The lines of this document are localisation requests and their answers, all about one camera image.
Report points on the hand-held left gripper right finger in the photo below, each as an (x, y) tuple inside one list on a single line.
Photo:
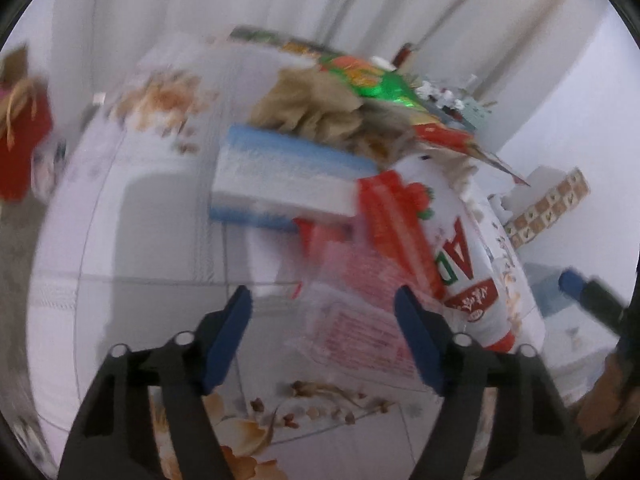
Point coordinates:
[(417, 340)]

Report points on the red and white snack bag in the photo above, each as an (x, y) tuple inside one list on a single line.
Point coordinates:
[(470, 255)]

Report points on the beige paper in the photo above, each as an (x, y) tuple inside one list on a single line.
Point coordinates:
[(310, 105)]

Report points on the brown thermos bottle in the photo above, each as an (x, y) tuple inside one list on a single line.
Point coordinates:
[(404, 55)]

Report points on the green plastic basket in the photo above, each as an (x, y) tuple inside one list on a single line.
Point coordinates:
[(474, 112)]

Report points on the red yellow snack packet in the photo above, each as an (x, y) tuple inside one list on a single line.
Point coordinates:
[(450, 137)]

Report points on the red striped snack packet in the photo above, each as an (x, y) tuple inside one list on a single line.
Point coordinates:
[(395, 220)]

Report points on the person's right hand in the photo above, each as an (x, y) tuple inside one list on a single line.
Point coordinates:
[(602, 395)]

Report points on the clear wrapper with red print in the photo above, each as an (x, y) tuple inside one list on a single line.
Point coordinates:
[(350, 330)]

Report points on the brown patterned carton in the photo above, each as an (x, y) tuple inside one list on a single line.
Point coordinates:
[(545, 205)]

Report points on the blue water jug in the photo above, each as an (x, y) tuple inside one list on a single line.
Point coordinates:
[(550, 290)]

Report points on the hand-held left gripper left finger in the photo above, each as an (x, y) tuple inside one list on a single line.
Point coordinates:
[(225, 340)]

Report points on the green snack packet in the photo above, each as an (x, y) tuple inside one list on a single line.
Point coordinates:
[(380, 82)]

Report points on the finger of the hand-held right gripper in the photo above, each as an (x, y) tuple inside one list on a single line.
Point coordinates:
[(572, 282)]

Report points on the blue white carton box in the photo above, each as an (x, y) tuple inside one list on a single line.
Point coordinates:
[(280, 180)]

